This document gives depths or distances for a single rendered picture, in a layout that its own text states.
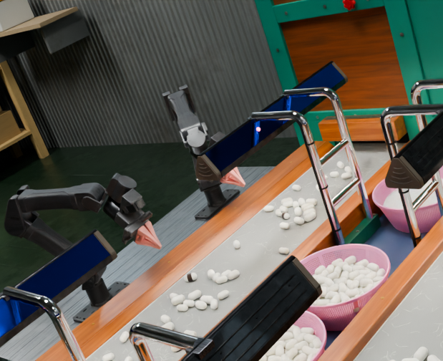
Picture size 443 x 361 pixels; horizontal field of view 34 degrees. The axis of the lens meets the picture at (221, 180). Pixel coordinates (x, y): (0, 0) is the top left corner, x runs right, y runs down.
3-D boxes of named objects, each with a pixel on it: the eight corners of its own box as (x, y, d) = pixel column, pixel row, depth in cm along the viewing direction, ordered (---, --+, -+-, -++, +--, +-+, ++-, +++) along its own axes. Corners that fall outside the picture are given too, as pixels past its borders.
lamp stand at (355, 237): (290, 256, 210) (242, 117, 194) (328, 220, 222) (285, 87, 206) (345, 263, 196) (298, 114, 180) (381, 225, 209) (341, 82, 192)
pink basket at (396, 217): (391, 250, 195) (383, 219, 191) (371, 209, 219) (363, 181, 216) (489, 220, 192) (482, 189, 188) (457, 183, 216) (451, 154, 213)
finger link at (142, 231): (174, 231, 203) (150, 211, 205) (157, 245, 198) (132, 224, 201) (170, 245, 207) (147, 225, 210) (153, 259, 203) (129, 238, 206)
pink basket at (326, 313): (281, 342, 174) (269, 310, 170) (307, 278, 196) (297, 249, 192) (391, 337, 162) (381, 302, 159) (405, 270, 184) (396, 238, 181)
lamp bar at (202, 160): (197, 180, 186) (187, 155, 183) (327, 83, 224) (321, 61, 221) (218, 181, 180) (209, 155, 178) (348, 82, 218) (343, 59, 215)
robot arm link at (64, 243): (110, 263, 221) (21, 201, 217) (103, 275, 215) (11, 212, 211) (100, 276, 223) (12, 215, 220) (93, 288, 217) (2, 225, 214)
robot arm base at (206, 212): (234, 172, 264) (220, 172, 268) (200, 200, 251) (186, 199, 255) (240, 191, 266) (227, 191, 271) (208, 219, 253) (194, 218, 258)
